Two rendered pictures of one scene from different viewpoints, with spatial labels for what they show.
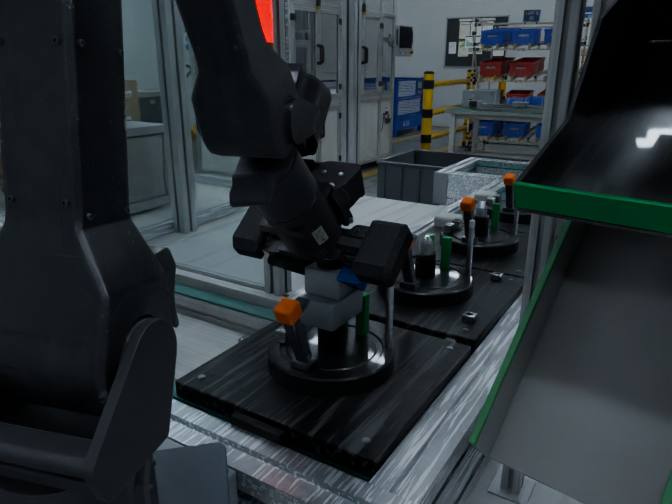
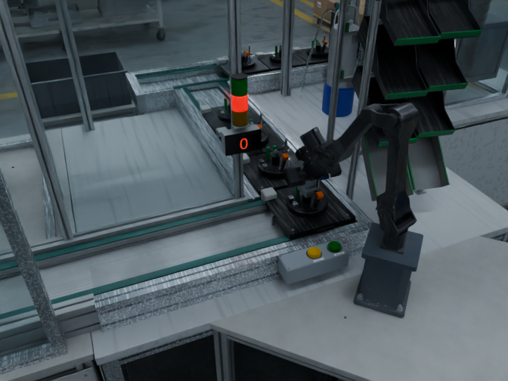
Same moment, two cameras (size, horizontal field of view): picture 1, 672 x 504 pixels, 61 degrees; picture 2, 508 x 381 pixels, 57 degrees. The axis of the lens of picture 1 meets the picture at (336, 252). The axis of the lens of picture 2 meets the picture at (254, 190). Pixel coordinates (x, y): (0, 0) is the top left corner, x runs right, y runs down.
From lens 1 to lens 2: 130 cm
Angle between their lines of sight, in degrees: 50
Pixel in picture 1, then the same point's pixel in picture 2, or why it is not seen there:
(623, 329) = (381, 159)
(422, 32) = not seen: outside the picture
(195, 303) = (214, 218)
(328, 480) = (353, 227)
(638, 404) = not seen: hidden behind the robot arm
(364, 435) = (345, 214)
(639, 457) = not seen: hidden behind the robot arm
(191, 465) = (377, 227)
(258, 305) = (237, 205)
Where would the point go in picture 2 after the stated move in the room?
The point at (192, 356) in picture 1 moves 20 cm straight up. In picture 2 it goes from (248, 233) to (247, 184)
